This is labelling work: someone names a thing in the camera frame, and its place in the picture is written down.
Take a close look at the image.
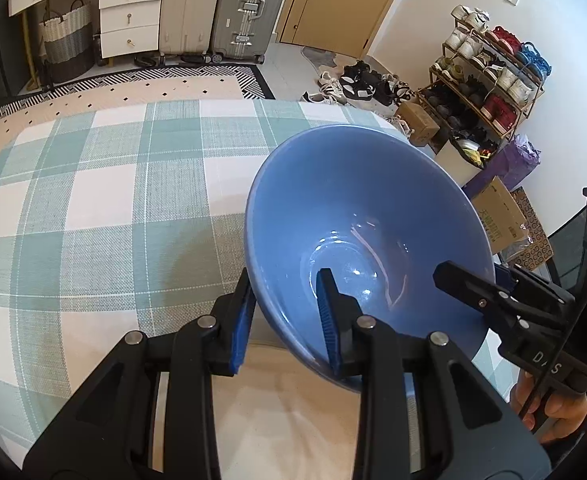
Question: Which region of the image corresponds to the purple bag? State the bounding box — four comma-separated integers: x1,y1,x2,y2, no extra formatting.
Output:
463,134,541,198

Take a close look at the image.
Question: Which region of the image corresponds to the white trash bin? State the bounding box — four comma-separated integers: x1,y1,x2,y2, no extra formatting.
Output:
435,134,484,188

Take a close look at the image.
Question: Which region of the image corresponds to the wooden door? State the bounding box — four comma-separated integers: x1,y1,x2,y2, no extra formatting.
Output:
275,0,395,58

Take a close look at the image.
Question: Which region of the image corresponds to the white suitcase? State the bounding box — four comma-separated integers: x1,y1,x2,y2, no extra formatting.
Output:
159,0,217,54

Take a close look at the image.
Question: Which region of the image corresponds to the cardboard box on floor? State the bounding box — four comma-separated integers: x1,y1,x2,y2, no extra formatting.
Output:
471,177,528,255

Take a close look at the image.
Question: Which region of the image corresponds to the silver suitcase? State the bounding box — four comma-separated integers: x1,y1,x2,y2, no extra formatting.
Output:
210,0,284,64

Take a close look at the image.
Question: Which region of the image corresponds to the woven laundry basket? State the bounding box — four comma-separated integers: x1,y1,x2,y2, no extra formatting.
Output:
39,0,95,84

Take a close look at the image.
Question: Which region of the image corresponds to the right hand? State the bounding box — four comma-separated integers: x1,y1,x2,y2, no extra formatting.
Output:
509,370,587,443

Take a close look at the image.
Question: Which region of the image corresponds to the small brown cardboard box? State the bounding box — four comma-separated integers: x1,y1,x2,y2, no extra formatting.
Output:
397,102,440,148

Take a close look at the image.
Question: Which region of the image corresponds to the cream plate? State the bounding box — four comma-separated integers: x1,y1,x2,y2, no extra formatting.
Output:
212,344,359,479

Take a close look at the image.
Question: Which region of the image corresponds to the teal plaid tablecloth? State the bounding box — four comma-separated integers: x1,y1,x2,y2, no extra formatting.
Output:
0,100,407,463

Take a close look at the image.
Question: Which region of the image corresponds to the patterned floor rug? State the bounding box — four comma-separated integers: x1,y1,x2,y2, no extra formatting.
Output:
0,64,275,150

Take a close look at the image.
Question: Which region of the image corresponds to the shoe rack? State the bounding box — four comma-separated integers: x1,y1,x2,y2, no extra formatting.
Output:
417,4,553,142

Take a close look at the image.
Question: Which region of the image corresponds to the blue bowl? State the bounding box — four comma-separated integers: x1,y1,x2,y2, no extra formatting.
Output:
244,124,495,380

